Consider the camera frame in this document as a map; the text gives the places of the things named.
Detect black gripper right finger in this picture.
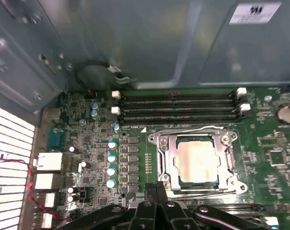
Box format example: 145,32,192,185
157,181,277,230

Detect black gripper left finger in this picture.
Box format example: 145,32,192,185
60,183,158,230

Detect wire locking lever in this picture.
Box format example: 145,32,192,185
156,124,224,136
168,188,234,195

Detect metal socket cover frame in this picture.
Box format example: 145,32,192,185
158,133,232,192

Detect silver CPU chip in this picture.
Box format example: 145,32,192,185
176,138,221,186

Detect CPU socket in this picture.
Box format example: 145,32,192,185
147,126,247,198

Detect RAM slot black clips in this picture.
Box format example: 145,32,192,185
118,114,253,124
228,208,272,219

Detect silver rear port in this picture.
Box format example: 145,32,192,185
38,212,54,228
37,192,56,208
34,172,62,190
33,152,64,171

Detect green motherboard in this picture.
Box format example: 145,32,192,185
42,87,290,230

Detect blue serial port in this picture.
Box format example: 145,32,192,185
46,132,65,152

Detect tan rear port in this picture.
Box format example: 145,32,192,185
42,107,61,121

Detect coin cell battery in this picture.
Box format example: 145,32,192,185
275,105,290,124

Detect black open PC case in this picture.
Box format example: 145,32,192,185
0,0,290,230

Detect white barcode sticker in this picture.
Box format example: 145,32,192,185
228,2,282,25

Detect red black twisted wire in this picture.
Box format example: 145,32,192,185
0,158,71,222

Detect black looped wire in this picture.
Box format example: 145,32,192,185
74,61,138,92

